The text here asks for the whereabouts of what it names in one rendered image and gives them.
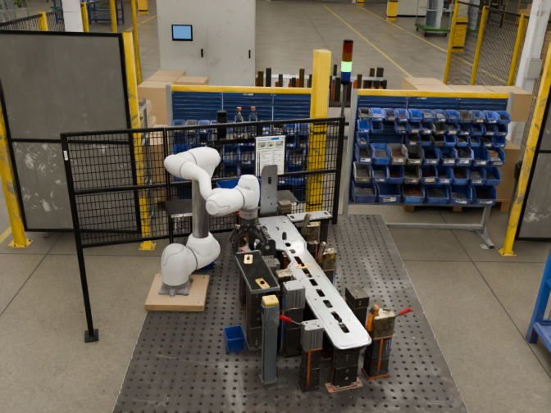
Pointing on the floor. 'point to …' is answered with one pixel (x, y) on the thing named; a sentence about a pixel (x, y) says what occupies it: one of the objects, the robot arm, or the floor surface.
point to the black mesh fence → (190, 182)
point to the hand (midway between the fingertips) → (248, 252)
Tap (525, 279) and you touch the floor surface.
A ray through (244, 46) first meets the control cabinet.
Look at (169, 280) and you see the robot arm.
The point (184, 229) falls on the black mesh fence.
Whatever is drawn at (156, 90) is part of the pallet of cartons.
